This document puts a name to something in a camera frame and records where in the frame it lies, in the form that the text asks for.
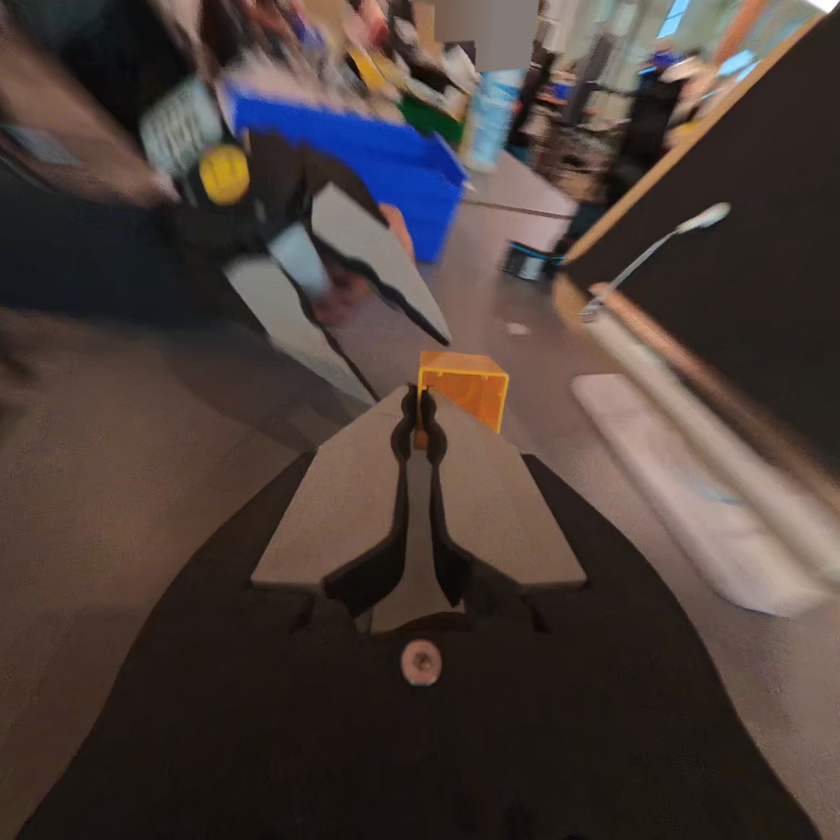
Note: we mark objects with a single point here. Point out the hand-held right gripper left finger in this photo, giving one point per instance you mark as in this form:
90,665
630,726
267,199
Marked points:
341,512

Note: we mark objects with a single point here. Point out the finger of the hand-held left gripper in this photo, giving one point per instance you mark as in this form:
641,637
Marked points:
367,243
282,308

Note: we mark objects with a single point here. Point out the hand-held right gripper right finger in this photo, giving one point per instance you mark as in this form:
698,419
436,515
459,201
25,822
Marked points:
505,512

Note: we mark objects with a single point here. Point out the blue storage bin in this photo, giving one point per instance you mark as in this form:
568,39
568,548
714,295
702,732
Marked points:
367,157

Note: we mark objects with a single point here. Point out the yellow toy block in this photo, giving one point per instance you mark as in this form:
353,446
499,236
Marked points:
466,387

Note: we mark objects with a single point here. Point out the black battery charger case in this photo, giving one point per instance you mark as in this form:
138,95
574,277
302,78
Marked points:
531,262

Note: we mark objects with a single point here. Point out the black board book stand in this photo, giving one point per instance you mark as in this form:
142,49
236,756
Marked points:
754,229

